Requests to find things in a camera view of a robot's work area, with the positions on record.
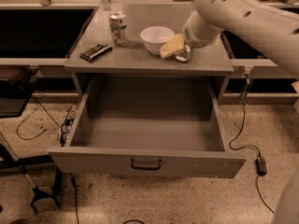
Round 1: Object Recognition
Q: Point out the thin black floor cable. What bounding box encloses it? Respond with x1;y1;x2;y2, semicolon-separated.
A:
15;94;64;142

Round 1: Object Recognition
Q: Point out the power strip on floor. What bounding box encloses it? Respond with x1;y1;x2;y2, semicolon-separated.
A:
59;110;75;147

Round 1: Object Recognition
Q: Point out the black snack bar wrapper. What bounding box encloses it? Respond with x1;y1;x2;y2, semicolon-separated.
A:
80;43;113;63

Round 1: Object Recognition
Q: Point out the black drawer handle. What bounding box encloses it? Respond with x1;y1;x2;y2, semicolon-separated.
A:
130;159;163;171

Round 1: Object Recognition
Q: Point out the grey open drawer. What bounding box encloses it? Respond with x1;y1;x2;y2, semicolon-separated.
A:
49;76;246;178

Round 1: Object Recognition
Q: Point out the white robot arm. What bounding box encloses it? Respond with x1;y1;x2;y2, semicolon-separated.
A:
160;0;299;79

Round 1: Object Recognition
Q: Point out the white green upright can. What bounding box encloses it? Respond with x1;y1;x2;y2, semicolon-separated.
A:
109;10;127;46

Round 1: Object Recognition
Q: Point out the black tripod stand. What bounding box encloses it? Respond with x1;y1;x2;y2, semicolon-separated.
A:
0;133;60;214

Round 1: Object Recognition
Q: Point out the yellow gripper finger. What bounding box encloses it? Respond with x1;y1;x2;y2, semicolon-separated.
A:
160;34;185;59

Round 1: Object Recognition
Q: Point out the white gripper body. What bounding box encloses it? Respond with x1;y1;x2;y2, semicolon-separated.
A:
181;12;222;49

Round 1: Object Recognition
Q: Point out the grey cabinet counter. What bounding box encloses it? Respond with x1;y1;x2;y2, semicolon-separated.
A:
64;3;235;105

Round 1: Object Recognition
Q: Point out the white bowl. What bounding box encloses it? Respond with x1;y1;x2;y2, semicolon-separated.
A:
140;26;175;55

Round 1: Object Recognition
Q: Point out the green soda can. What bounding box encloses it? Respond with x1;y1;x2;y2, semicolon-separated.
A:
175;45;192;63

